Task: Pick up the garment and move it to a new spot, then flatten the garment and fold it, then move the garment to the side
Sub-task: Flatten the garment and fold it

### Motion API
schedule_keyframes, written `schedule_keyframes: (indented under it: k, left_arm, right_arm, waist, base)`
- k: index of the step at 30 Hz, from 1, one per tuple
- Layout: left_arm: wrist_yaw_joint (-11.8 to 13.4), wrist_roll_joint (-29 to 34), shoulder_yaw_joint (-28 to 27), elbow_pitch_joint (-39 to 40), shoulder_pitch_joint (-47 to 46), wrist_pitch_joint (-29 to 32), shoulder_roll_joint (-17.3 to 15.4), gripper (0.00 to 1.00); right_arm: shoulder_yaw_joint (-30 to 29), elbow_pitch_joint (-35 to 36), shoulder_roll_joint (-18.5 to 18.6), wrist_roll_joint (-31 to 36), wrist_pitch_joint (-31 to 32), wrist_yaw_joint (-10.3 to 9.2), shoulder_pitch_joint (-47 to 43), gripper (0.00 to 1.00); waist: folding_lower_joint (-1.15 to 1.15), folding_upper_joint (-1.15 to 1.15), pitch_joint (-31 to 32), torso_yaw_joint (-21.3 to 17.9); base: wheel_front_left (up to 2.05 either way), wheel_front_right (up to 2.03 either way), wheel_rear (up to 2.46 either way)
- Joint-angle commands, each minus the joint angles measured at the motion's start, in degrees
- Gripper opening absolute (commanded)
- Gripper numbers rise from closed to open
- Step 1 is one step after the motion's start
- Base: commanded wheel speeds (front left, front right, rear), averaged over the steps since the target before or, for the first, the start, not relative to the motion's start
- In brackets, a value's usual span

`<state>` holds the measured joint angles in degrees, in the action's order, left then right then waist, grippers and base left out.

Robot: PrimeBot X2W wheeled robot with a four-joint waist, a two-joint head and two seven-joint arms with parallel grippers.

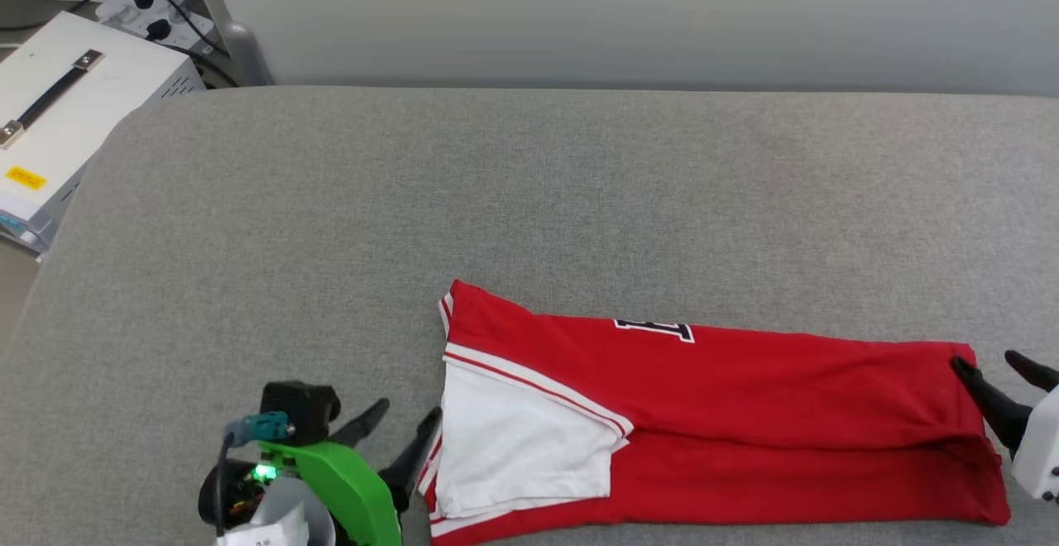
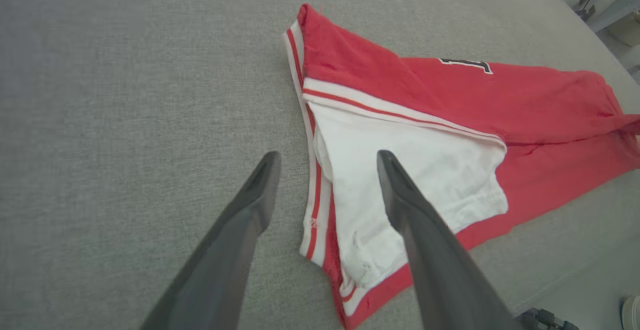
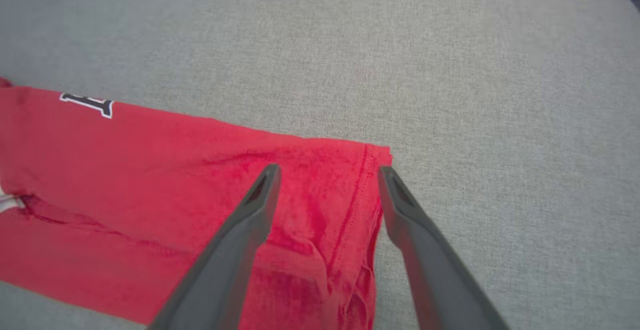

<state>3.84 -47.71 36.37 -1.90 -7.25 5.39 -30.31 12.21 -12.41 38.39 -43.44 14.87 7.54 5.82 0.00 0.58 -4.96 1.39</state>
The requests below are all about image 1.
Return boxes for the grey metal partition post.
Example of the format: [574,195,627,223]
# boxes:
[180,0,276,89]

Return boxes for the white power strip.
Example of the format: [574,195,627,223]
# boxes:
[94,0,217,55]

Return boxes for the red white basketball jersey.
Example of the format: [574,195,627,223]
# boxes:
[417,279,1013,546]

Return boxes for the white equipment box black handle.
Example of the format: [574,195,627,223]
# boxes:
[0,10,207,254]

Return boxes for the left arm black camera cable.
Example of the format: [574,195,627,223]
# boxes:
[215,412,296,534]

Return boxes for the black power cable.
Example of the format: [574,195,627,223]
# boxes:
[0,0,242,89]

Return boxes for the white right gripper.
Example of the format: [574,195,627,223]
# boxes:
[949,349,1059,505]

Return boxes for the grey fabric sofa seat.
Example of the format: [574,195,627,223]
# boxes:
[0,86,1059,546]

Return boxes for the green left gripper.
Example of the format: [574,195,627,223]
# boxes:
[198,398,444,546]

